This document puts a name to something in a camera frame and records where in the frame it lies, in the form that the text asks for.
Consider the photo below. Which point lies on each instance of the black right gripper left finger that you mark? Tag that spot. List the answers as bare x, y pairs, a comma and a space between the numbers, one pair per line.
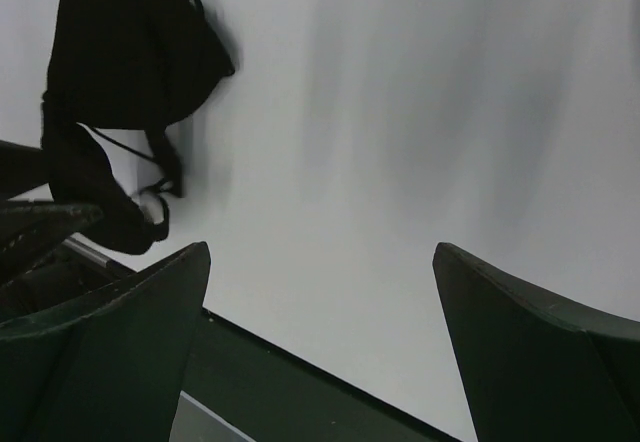
108, 365

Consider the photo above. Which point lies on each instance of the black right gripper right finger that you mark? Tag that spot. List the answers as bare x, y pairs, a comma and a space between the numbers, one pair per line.
536, 366

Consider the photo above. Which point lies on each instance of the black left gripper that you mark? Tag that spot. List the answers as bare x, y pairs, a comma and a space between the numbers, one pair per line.
35, 275

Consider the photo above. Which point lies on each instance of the black bra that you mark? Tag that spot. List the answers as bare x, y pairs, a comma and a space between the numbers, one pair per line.
138, 65

